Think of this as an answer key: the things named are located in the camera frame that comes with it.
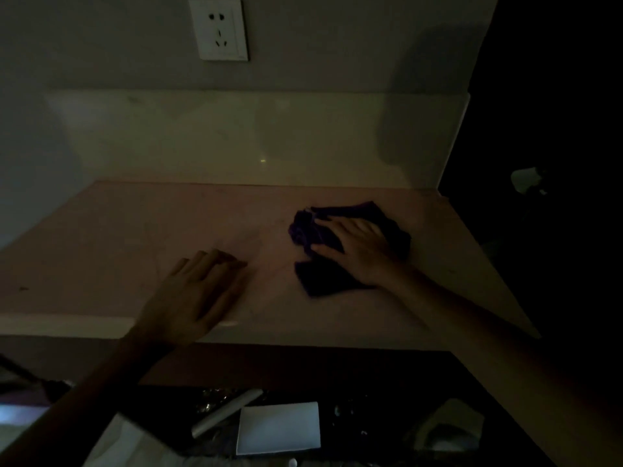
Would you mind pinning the small white rounded object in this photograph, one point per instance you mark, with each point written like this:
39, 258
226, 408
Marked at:
525, 179

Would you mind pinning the person's right thumb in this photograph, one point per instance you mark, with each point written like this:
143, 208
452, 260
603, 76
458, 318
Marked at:
325, 249

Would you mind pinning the person's right forearm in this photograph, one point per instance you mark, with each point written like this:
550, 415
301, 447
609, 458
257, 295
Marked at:
496, 355

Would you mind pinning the person's left forearm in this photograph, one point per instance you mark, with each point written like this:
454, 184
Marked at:
82, 408

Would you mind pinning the person's right hand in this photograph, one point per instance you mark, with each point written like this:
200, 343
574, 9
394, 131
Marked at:
365, 252

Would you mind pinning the pale crumpled bag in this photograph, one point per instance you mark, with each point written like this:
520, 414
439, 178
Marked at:
450, 427

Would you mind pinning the white rolled tube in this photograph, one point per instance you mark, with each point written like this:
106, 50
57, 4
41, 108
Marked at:
224, 414

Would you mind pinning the white wall power socket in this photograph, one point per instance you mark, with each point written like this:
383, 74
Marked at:
218, 30

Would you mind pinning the dark purple cleaning cloth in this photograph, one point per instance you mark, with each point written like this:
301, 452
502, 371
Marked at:
316, 279

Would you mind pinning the white sheet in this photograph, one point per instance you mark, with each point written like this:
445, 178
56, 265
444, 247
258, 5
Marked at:
131, 447

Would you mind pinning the person's left thumb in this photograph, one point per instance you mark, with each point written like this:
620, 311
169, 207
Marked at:
231, 294

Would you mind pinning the person's left hand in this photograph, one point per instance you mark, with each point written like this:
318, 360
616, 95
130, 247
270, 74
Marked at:
185, 306

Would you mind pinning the white rectangular card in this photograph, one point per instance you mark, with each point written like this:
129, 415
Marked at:
278, 428

